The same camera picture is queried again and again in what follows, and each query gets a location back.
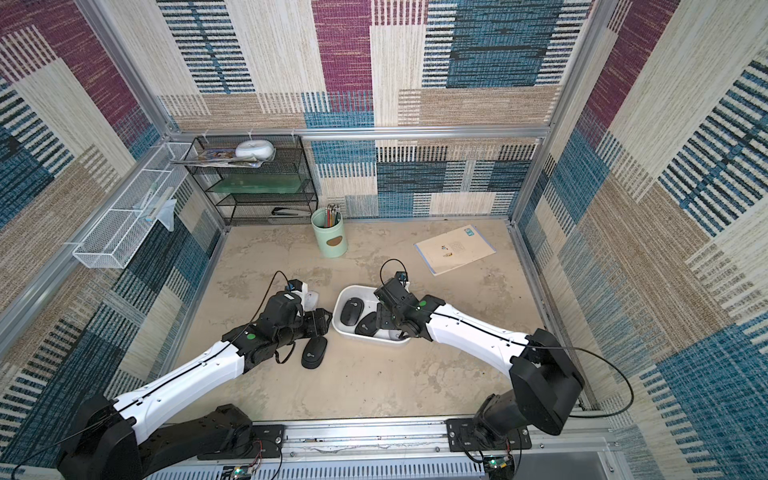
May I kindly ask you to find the magazine on top shelf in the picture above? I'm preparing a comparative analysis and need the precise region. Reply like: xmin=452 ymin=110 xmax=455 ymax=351
xmin=171 ymin=149 xmax=265 ymax=168

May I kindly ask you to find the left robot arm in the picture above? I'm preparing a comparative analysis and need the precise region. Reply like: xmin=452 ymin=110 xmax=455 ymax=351
xmin=57 ymin=290 xmax=332 ymax=479

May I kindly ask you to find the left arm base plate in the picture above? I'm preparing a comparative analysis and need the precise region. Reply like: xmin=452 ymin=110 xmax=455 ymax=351
xmin=197 ymin=424 xmax=286 ymax=460

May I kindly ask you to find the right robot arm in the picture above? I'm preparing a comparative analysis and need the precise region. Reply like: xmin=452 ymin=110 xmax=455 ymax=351
xmin=374 ymin=278 xmax=584 ymax=447

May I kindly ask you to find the black computer mouse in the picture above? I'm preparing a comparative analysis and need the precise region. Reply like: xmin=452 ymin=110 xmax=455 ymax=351
xmin=340 ymin=297 xmax=365 ymax=327
xmin=301 ymin=336 xmax=328 ymax=370
xmin=354 ymin=311 xmax=379 ymax=337

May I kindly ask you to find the green pen holder cup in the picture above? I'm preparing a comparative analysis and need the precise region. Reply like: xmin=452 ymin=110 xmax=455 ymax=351
xmin=310 ymin=204 xmax=348 ymax=258

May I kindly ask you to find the white wire wall basket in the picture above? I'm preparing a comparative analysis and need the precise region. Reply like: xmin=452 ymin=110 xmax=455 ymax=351
xmin=73 ymin=142 xmax=189 ymax=269

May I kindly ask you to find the black stapler on bottom shelf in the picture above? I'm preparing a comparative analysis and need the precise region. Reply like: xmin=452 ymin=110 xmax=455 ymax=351
xmin=270 ymin=207 xmax=312 ymax=218

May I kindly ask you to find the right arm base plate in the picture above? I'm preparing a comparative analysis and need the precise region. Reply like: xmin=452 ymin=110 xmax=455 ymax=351
xmin=444 ymin=417 xmax=532 ymax=452

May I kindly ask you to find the green pad on shelf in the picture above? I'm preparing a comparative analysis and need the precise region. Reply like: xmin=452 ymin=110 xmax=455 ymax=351
xmin=207 ymin=174 xmax=303 ymax=194

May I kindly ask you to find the beige notebook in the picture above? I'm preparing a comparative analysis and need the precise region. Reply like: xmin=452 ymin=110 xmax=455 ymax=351
xmin=415 ymin=225 xmax=496 ymax=276

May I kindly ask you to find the white round device on shelf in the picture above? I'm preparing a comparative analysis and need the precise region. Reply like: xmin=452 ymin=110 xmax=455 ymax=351
xmin=235 ymin=139 xmax=276 ymax=161

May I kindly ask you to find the black wire shelf rack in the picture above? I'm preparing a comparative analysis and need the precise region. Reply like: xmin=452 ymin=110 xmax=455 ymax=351
xmin=176 ymin=134 xmax=318 ymax=226

